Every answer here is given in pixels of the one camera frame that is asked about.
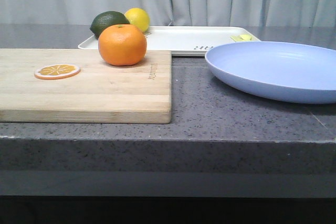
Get white rectangular tray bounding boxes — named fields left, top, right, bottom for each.
left=78, top=26, right=261, bottom=57

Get orange mandarin fruit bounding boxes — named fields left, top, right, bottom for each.
left=98, top=24, right=147, bottom=66

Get orange slice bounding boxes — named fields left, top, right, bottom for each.
left=34, top=63, right=81, bottom=80

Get yellow lemon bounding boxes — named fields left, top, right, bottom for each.
left=124, top=7, right=150, bottom=32

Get green lime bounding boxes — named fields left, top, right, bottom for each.
left=90, top=10, right=130, bottom=39

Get wooden cutting board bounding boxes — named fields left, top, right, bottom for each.
left=1, top=48, right=172, bottom=124

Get yellow peel pieces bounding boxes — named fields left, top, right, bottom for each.
left=230, top=34, right=252, bottom=42

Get light blue plate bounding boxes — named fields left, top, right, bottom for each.
left=205, top=41, right=335, bottom=104

